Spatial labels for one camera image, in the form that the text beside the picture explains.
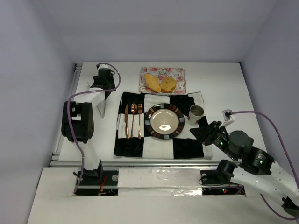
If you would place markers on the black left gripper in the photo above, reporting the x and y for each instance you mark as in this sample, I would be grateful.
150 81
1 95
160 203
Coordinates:
103 85

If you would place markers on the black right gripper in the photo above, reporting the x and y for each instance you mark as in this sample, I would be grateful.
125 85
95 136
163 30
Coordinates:
210 133

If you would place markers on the silver metal tongs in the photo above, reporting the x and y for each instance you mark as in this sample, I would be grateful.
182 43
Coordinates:
98 99

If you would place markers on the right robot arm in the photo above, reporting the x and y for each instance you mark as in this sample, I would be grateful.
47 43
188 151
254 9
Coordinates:
248 166

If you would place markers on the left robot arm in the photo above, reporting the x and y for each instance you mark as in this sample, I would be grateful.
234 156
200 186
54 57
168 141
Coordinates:
78 122

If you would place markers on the yellow oval bread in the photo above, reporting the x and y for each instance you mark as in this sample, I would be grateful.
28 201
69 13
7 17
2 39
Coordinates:
152 82

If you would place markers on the brown round bread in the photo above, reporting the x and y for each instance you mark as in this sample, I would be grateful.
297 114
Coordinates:
168 85

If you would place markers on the metal cup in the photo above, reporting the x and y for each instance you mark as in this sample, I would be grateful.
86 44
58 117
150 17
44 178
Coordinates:
196 112

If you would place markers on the copper knife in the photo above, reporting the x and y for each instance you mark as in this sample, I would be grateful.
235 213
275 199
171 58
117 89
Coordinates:
126 121

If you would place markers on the copper spoon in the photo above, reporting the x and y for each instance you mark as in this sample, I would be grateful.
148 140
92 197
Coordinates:
133 110

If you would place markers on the copper fork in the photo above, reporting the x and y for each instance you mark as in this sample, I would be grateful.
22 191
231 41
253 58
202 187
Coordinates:
139 110

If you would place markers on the dark rimmed round plate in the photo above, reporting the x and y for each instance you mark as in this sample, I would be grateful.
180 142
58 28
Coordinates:
164 121

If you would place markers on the black white checkered cloth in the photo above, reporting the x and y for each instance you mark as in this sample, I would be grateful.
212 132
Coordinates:
184 146

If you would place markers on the floral rectangular tray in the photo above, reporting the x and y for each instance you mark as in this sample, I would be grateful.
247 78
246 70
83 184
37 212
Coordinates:
161 73

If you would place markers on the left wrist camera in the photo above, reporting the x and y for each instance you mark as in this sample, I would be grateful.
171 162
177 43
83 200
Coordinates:
102 65

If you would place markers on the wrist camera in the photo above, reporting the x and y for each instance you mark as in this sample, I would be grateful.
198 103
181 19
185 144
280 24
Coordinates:
229 117
102 65

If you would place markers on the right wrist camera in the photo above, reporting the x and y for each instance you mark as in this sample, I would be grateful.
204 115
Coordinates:
229 117

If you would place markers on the aluminium rail frame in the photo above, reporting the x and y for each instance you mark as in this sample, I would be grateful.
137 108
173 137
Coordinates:
221 84

